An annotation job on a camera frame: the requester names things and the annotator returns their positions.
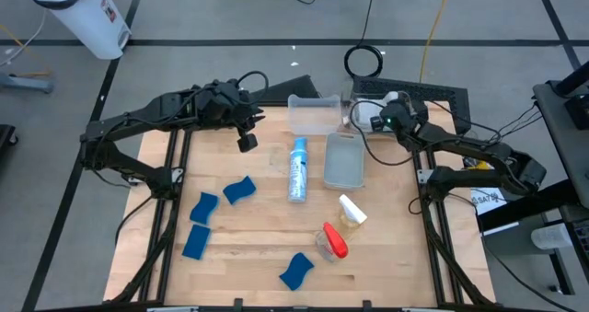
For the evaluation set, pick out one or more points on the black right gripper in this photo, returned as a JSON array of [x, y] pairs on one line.
[[398, 116]]

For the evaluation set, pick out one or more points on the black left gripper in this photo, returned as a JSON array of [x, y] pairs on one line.
[[230, 105]]

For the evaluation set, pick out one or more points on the blue kitchen sponge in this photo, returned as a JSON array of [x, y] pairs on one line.
[[239, 190], [204, 208], [196, 242], [296, 271]]

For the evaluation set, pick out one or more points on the light blue air freshener bottle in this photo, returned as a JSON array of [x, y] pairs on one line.
[[298, 174]]

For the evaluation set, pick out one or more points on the clear spray bottle white trigger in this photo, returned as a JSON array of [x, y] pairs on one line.
[[352, 211]]

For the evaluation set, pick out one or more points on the Windex spray bottle red trigger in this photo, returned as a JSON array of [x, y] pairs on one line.
[[336, 243]]

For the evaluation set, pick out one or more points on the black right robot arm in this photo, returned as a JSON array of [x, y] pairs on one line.
[[465, 146]]

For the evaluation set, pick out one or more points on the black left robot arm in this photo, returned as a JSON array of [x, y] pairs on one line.
[[138, 119]]

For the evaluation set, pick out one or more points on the black perforated panel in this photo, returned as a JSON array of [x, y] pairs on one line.
[[442, 93]]

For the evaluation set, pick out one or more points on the black flat panel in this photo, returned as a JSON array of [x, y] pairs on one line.
[[290, 91]]

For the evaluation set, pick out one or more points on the large clear plastic bin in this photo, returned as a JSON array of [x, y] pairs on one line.
[[349, 98]]

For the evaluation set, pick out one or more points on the small clear plastic bin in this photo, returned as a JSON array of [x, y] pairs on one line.
[[315, 119]]

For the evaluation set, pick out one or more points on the grey plastic bin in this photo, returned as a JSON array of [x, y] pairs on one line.
[[343, 162]]

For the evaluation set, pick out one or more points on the white paper label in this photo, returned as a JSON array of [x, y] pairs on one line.
[[488, 200]]

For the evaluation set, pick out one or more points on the grey equipment cart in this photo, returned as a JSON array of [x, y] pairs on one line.
[[561, 137]]

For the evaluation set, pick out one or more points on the black box device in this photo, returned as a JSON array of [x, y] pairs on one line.
[[580, 109]]

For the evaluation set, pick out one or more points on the white trash bin black rim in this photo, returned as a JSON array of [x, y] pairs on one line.
[[87, 17]]

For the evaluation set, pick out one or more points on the white cylinder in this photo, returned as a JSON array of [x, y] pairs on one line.
[[550, 237]]

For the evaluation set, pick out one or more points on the grey stand base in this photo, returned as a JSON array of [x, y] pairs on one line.
[[27, 83]]

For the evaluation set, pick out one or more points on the black furniture piece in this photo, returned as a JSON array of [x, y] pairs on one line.
[[5, 137]]

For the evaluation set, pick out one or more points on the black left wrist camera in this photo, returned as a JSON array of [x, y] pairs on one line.
[[247, 143]]

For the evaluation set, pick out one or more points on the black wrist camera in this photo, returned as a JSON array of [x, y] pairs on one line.
[[377, 123], [247, 143]]

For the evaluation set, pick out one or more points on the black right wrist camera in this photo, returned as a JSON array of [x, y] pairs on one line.
[[377, 123]]

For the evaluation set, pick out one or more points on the black metal table frame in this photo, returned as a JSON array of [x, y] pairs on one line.
[[276, 104]]

